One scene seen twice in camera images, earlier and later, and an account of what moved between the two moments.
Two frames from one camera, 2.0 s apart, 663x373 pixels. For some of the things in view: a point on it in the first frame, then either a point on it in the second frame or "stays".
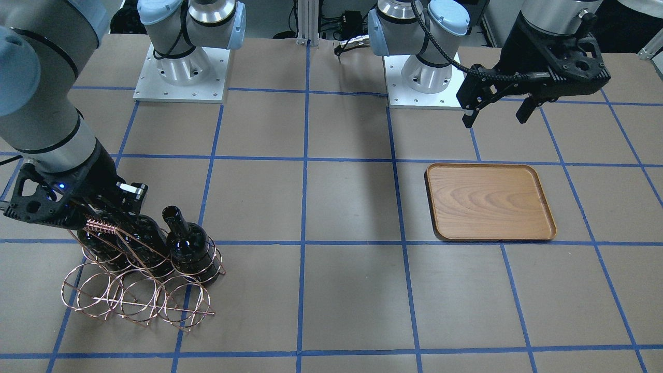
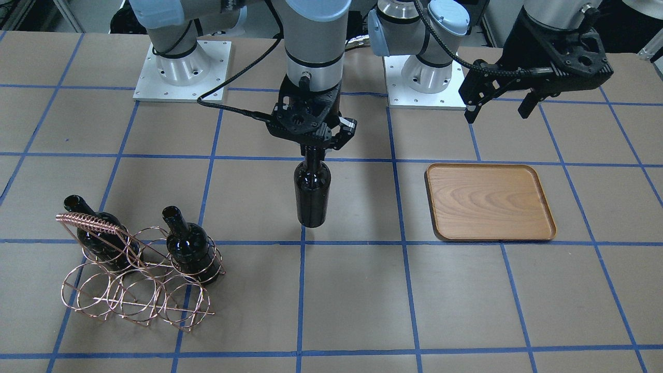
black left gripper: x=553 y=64 stays
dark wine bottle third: x=192 y=255 stays
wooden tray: x=487 y=202 stays
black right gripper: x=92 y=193 to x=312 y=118
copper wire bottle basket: x=157 y=277 stays
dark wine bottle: x=145 y=243 to x=312 y=183
